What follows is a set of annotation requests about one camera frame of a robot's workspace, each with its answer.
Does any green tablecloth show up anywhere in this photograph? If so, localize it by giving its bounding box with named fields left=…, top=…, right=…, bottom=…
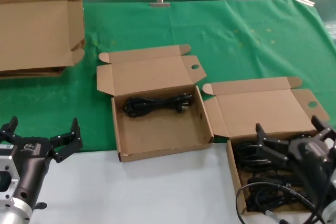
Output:
left=0, top=0, right=336, bottom=154

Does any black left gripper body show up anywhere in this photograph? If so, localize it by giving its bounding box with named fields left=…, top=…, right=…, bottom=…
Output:
left=10, top=136, right=58, bottom=206

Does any large open cardboard box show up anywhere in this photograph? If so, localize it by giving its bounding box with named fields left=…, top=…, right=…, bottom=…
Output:
left=0, top=0, right=86, bottom=72

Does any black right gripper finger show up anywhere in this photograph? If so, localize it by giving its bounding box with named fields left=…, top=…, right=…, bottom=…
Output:
left=310, top=115, right=336, bottom=143
left=255, top=123, right=291, bottom=168

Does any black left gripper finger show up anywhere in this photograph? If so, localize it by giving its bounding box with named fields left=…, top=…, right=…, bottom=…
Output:
left=49, top=118, right=83, bottom=164
left=0, top=115, right=19, bottom=146

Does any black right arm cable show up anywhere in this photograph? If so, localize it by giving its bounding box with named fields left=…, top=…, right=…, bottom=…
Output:
left=235, top=182, right=331, bottom=224

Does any open brown cardboard mailer box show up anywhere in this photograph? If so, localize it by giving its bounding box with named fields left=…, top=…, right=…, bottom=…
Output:
left=202, top=76, right=331, bottom=216
left=96, top=44, right=215, bottom=163

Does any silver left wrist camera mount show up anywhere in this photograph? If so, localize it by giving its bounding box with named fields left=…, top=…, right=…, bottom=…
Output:
left=0, top=142, right=20, bottom=206

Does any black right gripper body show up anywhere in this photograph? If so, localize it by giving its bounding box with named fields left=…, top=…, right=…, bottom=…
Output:
left=287, top=136, right=336, bottom=207

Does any black power cable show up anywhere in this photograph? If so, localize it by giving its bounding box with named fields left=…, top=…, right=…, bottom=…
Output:
left=236, top=155, right=288, bottom=174
left=235, top=142, right=289, bottom=158
left=245, top=189, right=318, bottom=213
left=246, top=174, right=310, bottom=196
left=123, top=92, right=194, bottom=118

